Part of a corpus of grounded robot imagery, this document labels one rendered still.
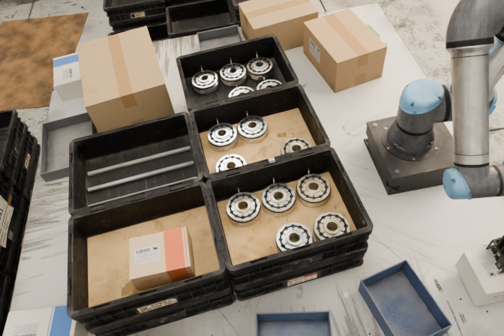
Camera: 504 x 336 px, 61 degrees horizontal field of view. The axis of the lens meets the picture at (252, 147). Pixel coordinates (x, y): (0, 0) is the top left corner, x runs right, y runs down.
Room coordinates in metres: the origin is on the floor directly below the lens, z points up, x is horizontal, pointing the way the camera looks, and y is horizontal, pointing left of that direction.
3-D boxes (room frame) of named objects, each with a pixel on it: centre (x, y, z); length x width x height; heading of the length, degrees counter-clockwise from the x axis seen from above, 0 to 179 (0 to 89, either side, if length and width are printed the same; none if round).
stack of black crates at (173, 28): (2.30, 0.21, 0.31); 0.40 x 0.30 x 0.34; 94
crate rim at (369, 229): (0.63, -0.07, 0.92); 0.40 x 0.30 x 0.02; 99
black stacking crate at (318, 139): (0.93, -0.02, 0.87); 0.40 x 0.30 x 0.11; 99
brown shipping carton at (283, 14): (1.69, -0.20, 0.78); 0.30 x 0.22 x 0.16; 103
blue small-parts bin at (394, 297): (0.38, -0.35, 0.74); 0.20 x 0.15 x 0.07; 16
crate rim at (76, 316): (0.57, 0.33, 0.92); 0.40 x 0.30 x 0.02; 99
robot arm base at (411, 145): (0.89, -0.53, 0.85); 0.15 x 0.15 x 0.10
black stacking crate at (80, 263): (0.57, 0.33, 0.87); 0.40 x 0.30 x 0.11; 99
